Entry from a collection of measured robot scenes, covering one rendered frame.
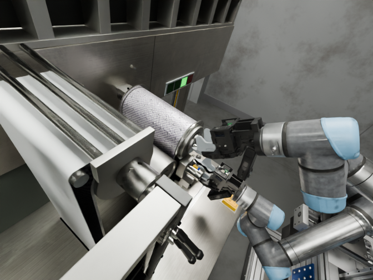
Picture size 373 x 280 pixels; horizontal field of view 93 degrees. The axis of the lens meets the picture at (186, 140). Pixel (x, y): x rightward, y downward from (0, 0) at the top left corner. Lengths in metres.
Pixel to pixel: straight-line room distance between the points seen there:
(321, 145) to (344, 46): 2.57
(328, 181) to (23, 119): 0.51
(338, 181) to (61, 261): 0.78
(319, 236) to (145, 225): 0.64
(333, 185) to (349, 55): 2.58
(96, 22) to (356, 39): 2.69
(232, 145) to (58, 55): 0.47
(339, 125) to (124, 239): 0.36
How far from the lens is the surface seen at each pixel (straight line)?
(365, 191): 0.58
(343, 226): 0.80
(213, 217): 0.86
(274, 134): 0.40
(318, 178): 0.42
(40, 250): 0.82
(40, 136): 0.31
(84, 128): 0.31
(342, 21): 2.87
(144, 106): 0.59
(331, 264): 1.36
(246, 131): 0.42
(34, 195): 0.82
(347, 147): 0.39
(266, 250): 0.75
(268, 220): 0.69
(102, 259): 0.21
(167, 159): 0.53
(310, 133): 0.39
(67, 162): 0.27
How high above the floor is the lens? 1.64
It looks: 43 degrees down
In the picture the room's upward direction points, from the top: 18 degrees clockwise
